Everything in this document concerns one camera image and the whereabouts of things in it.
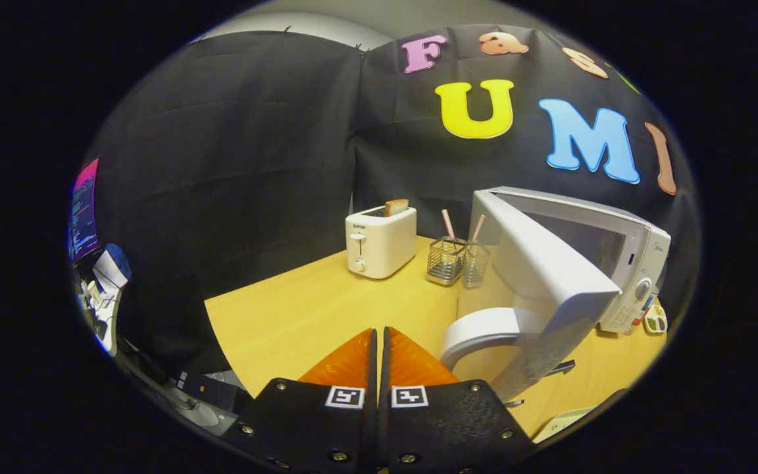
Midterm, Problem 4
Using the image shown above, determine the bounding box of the white toaster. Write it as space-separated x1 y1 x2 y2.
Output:
345 205 418 280

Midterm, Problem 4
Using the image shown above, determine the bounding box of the wire mesh basket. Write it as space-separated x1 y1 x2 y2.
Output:
426 237 467 286

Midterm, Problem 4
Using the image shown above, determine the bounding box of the white patterned plate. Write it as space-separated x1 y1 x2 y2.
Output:
534 407 595 443

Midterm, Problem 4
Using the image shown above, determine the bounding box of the white divided dish with beans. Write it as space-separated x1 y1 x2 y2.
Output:
644 304 668 335

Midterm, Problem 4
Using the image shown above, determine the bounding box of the white microwave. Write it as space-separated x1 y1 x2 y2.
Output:
440 186 672 404

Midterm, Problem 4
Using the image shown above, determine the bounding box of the black box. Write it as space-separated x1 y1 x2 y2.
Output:
175 370 249 414

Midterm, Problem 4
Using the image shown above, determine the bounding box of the white equipment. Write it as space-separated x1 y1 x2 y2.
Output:
78 244 133 357

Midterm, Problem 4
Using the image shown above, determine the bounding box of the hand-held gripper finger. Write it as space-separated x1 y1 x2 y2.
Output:
238 327 380 474
379 326 538 473

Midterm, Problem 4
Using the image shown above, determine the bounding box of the computer monitor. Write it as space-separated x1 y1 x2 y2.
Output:
66 157 100 264

